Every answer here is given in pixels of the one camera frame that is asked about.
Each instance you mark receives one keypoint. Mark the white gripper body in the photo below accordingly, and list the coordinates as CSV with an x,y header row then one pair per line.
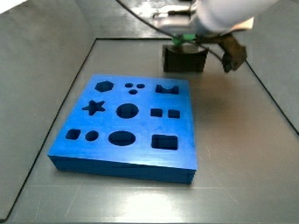
x,y
181,21

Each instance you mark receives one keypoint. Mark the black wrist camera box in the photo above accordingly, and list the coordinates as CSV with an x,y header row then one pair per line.
x,y
236,53

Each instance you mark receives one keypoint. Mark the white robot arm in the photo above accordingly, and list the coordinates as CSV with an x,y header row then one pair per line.
x,y
210,18

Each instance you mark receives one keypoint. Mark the green hexagon block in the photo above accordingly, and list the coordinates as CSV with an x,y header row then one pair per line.
x,y
184,39

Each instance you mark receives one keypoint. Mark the blue shape sorting board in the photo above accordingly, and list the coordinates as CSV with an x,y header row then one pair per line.
x,y
130,129

